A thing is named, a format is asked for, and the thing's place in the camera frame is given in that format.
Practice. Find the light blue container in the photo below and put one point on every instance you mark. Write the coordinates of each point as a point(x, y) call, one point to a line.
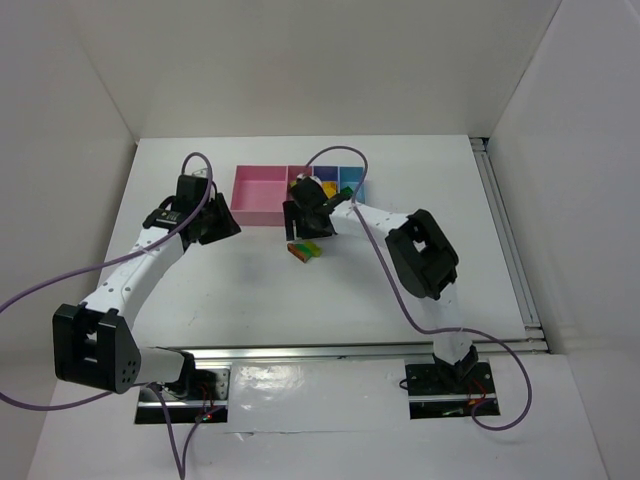
point(349, 177)

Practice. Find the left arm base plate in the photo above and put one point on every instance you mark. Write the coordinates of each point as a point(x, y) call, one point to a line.
point(205, 400)

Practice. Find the pink container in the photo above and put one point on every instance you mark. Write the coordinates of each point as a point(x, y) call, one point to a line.
point(259, 192)

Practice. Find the aluminium side rail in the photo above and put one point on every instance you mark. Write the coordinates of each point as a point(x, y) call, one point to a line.
point(533, 329)

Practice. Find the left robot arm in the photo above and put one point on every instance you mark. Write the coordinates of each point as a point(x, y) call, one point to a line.
point(93, 341)

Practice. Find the lime curved brick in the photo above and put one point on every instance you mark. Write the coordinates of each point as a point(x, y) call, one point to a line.
point(315, 250)

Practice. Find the brown long plate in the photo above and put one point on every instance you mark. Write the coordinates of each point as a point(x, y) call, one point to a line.
point(291, 249)

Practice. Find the aluminium front rail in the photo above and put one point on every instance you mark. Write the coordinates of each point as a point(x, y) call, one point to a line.
point(404, 350)

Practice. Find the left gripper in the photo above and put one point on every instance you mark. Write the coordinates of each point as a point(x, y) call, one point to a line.
point(220, 222)

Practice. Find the dark green plate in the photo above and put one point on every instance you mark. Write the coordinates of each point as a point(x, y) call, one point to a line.
point(346, 193)

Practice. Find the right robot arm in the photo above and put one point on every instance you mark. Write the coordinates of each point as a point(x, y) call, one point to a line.
point(423, 262)

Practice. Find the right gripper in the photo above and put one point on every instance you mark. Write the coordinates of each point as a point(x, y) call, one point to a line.
point(304, 220)

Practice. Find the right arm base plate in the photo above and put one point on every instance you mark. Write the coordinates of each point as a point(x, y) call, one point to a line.
point(430, 398)

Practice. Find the dark green rounded brick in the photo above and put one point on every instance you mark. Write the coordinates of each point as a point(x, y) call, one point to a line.
point(302, 252)

